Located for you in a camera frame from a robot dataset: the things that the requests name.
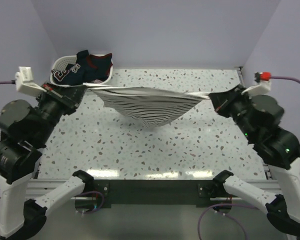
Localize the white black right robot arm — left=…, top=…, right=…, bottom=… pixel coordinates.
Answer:
left=208, top=85, right=300, bottom=238

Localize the navy maroon tank top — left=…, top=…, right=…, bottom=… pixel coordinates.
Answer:
left=51, top=49, right=114, bottom=87

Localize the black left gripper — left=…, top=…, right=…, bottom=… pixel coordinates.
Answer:
left=33, top=79, right=89, bottom=144

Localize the aluminium rail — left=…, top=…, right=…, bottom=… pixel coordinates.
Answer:
left=236, top=66, right=276, bottom=181
left=25, top=179, right=282, bottom=200

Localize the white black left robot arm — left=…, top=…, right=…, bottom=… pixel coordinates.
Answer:
left=0, top=84, right=94, bottom=240

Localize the black white striped tank top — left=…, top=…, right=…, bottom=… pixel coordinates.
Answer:
left=83, top=83, right=210, bottom=128

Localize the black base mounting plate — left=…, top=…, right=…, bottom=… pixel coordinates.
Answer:
left=72, top=178, right=231, bottom=209

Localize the white plastic laundry basket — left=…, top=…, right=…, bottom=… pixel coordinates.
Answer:
left=49, top=54, right=114, bottom=88

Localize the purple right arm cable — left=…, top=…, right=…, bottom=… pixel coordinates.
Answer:
left=197, top=74, right=300, bottom=240

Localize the aluminium front rail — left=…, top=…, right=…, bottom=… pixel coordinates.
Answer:
left=25, top=179, right=282, bottom=200

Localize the aluminium right side rail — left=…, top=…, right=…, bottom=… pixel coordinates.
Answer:
left=236, top=66, right=276, bottom=181

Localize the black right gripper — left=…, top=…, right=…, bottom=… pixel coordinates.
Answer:
left=208, top=83, right=257, bottom=140

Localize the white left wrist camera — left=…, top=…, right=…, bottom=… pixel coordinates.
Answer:
left=15, top=66, right=46, bottom=97

